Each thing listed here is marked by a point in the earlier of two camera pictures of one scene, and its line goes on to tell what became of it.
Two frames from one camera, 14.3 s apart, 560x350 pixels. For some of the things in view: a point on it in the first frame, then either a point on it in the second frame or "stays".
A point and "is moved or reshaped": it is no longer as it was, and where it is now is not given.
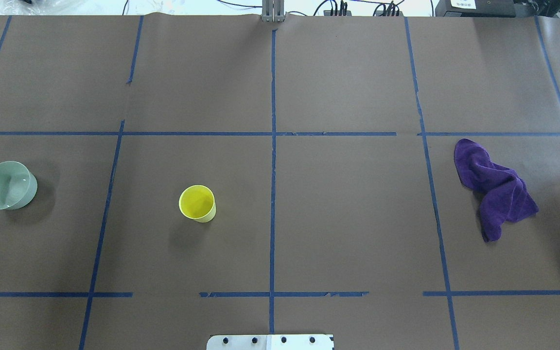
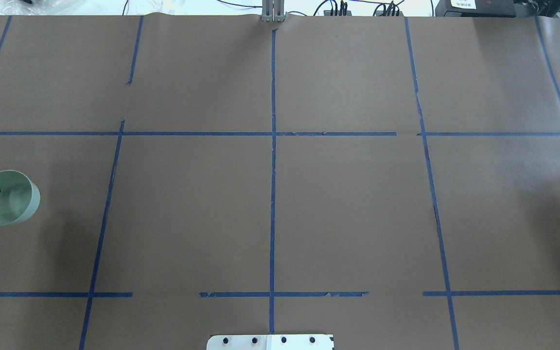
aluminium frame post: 273,11 stays
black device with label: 476,8 stays
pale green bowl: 7,185 is moved or reshaped
